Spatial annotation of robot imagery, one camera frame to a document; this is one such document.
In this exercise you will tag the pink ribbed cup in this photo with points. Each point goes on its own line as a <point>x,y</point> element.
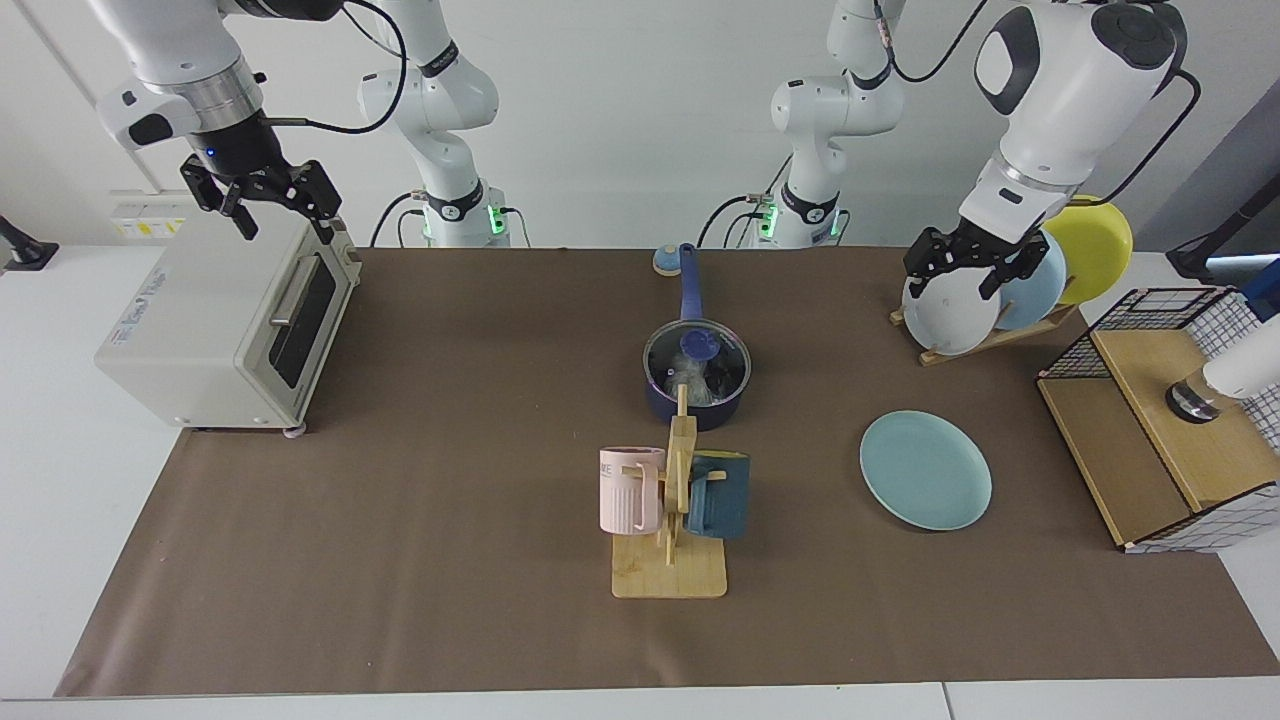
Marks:
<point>625,495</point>

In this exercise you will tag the teal round plate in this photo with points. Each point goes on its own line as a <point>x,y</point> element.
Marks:
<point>925,470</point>

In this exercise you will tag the white round plate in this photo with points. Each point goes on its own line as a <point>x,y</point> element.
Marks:
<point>950,320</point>

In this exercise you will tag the yellow round plate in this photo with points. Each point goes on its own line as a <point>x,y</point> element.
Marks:
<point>1095,245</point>

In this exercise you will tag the blue device part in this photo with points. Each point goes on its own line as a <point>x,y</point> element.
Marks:
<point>1268,300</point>

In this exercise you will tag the pale toaster oven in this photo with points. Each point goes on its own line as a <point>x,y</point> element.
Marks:
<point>200,320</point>

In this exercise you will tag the light blue round plate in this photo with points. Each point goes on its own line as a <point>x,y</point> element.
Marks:
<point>1040,290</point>

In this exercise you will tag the white cylinder with dark end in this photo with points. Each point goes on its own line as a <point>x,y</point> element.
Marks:
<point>1245,368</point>

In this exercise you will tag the brown table cloth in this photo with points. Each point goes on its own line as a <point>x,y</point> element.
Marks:
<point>300,600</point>

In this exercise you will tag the white vermicelli bundle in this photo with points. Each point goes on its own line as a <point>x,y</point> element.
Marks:
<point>700,390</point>

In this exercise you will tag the glass lid with blue knob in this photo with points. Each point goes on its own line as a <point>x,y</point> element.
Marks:
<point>698,345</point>

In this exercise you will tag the wooden plate rack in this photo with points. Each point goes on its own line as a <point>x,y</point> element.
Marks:
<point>1000,340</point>

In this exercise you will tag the white wall socket panel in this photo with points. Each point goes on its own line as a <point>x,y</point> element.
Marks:
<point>150,212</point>

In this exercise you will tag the black clamp mount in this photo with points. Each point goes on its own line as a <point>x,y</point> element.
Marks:
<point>30,255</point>

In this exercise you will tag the dark teal cup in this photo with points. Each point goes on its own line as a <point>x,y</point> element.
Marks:
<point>722,500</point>

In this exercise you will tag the wooden cup stand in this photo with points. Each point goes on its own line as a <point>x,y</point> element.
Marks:
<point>670,575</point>

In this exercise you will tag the small blue round thing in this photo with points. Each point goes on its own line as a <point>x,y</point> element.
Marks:
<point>666,260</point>

